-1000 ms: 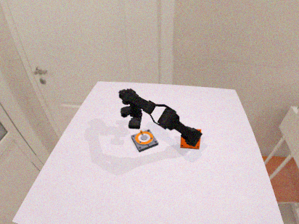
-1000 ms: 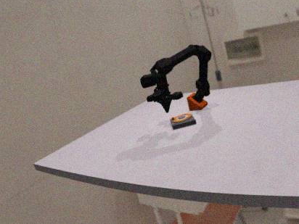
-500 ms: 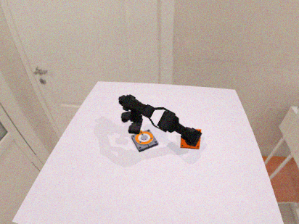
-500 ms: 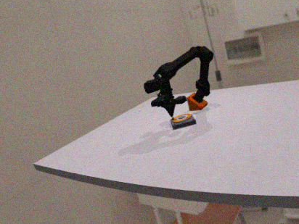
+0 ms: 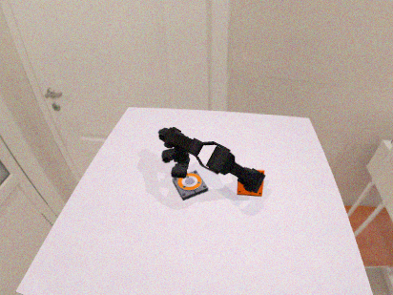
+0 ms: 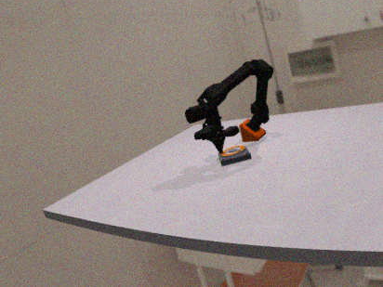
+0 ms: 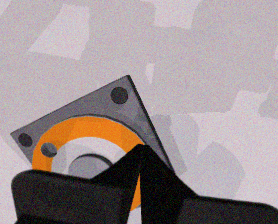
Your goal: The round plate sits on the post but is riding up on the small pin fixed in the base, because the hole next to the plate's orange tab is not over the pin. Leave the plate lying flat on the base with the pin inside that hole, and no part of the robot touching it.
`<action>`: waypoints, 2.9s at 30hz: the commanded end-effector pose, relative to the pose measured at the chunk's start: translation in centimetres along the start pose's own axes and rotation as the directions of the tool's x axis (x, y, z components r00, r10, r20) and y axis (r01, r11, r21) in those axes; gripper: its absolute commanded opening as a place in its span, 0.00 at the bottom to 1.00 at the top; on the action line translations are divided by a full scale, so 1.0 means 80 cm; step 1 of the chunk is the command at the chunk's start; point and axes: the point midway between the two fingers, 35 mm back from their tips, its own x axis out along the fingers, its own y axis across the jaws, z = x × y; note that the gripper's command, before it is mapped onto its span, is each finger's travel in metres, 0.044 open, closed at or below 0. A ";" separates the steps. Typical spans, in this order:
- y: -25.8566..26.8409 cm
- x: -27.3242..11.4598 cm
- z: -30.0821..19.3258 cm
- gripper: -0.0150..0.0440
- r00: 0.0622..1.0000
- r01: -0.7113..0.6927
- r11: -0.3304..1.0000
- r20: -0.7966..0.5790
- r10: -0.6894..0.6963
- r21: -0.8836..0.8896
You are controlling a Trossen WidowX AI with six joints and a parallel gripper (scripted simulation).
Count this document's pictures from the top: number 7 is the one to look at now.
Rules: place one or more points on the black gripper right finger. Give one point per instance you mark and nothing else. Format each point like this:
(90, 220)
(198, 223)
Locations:
(165, 199)

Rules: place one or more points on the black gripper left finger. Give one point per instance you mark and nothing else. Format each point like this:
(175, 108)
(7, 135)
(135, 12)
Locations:
(104, 199)

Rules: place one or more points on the orange round plate with holes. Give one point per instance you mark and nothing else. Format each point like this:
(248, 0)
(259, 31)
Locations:
(80, 134)

